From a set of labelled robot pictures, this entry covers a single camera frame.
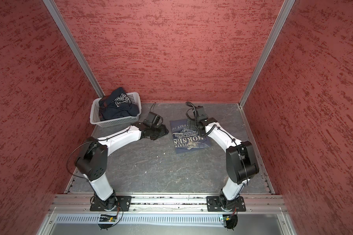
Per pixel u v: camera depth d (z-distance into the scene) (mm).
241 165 471
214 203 739
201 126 656
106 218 727
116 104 1097
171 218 709
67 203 755
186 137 976
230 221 715
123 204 741
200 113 710
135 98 1168
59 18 747
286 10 723
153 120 725
